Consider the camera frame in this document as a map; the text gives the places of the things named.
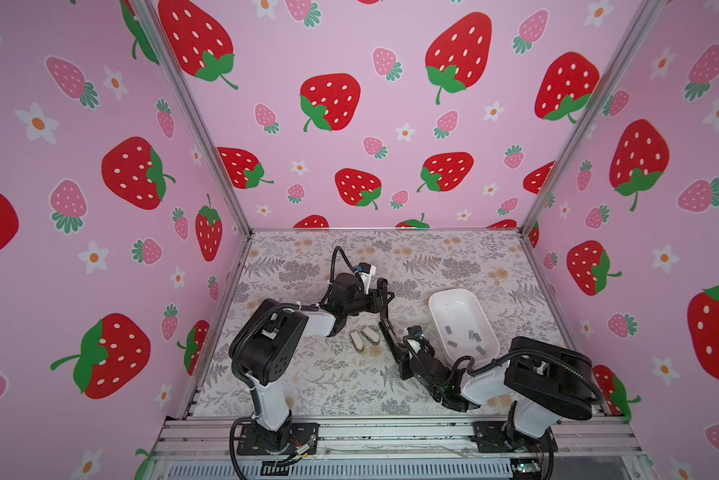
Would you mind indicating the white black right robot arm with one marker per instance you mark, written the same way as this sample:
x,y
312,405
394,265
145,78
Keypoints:
x,y
551,383

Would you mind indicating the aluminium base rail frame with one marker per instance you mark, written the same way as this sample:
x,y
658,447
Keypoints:
x,y
438,447

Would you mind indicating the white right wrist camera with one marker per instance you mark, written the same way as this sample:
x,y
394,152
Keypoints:
x,y
415,339

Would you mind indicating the aluminium corner post right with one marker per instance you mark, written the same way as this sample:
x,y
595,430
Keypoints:
x,y
639,28

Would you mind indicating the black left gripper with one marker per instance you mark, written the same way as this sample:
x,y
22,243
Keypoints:
x,y
373,299

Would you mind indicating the aluminium corner post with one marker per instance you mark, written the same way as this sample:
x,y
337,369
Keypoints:
x,y
155,34
639,28

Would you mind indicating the white plastic tray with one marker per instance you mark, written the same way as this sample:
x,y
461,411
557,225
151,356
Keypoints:
x,y
460,309

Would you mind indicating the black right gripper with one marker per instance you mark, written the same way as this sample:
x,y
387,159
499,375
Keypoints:
x,y
409,351

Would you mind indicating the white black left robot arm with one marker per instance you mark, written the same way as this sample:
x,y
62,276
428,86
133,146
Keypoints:
x,y
263,349

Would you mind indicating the beige eraser block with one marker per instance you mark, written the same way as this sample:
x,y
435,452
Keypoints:
x,y
357,341

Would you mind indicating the aluminium corner post left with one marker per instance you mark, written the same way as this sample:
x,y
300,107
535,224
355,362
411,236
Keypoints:
x,y
155,34

